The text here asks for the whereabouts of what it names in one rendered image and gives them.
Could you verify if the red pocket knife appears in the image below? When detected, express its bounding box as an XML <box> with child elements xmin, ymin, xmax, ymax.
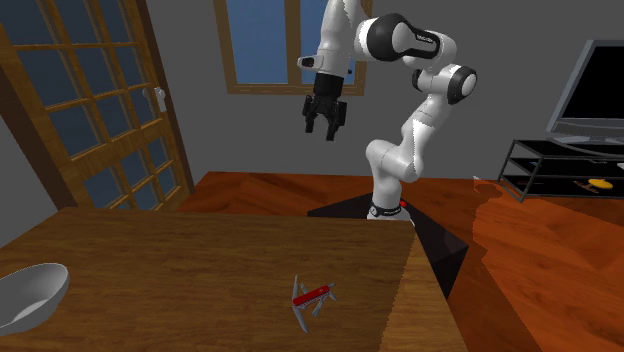
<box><xmin>290</xmin><ymin>274</ymin><xmax>339</xmax><ymax>335</ymax></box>

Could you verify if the wooden glass-paned door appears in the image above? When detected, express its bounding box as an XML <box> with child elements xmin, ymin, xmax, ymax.
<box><xmin>0</xmin><ymin>0</ymin><xmax>197</xmax><ymax>212</ymax></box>

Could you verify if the brown wooden table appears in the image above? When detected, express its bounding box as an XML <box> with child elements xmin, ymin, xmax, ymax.
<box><xmin>0</xmin><ymin>206</ymin><xmax>469</xmax><ymax>352</ymax></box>

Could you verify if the black television stand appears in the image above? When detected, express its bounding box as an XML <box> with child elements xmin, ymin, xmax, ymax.
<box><xmin>496</xmin><ymin>138</ymin><xmax>624</xmax><ymax>204</ymax></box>

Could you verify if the grey bowl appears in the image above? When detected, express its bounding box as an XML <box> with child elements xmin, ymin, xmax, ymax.
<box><xmin>0</xmin><ymin>262</ymin><xmax>71</xmax><ymax>338</ymax></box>

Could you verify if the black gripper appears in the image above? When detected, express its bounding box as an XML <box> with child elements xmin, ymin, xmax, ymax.
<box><xmin>301</xmin><ymin>72</ymin><xmax>349</xmax><ymax>143</ymax></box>

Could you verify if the grey flat screen television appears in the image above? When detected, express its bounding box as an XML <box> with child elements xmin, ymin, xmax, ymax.
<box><xmin>544</xmin><ymin>39</ymin><xmax>624</xmax><ymax>147</ymax></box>

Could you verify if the black robot stand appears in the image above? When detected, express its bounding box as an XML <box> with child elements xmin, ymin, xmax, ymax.
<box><xmin>306</xmin><ymin>192</ymin><xmax>471</xmax><ymax>300</ymax></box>

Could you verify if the wooden framed window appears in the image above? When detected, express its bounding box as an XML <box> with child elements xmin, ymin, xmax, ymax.
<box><xmin>212</xmin><ymin>0</ymin><xmax>375</xmax><ymax>97</ymax></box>

